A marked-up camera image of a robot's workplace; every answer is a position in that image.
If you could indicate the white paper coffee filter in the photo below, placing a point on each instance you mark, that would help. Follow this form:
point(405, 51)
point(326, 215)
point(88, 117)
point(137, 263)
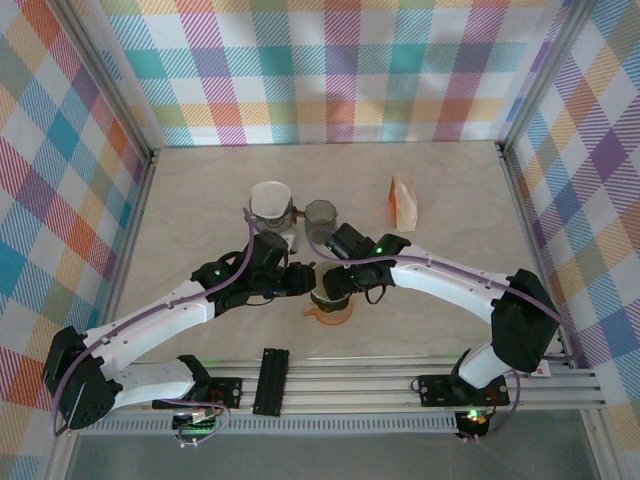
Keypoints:
point(270, 200)
point(319, 280)

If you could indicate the orange glass pitcher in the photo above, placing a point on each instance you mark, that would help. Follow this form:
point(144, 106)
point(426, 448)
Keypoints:
point(332, 320)

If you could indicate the orange white filter packet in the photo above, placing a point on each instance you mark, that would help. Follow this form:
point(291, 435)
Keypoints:
point(404, 210)

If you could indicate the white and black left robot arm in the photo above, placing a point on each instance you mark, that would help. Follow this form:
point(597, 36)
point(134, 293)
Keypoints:
point(150, 315)

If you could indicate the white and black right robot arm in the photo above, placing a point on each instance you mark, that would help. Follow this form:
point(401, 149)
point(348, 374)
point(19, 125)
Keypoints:
point(450, 285)

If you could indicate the black controller board green light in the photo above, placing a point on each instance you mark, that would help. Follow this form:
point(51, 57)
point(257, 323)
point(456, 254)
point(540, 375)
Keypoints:
point(475, 422)
point(195, 425)

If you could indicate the small white box red logo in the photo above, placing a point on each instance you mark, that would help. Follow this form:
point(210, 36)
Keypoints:
point(541, 371)

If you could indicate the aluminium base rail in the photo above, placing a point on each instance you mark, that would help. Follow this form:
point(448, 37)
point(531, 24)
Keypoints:
point(350, 385)

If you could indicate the black rail bracket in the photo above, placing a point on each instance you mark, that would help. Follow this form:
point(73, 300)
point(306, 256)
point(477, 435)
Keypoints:
point(271, 382)

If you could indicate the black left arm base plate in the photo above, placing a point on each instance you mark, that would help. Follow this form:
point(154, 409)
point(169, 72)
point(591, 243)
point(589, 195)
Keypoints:
point(227, 390)

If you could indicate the aluminium side rail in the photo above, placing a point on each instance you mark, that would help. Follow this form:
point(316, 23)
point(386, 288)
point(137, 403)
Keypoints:
point(142, 200)
point(520, 200)

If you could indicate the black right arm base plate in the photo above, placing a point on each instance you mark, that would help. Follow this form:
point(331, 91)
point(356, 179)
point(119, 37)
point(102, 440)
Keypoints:
point(435, 392)

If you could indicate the aluminium frame post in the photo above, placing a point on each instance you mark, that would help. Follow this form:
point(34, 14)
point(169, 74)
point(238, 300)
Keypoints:
point(542, 75)
point(106, 80)

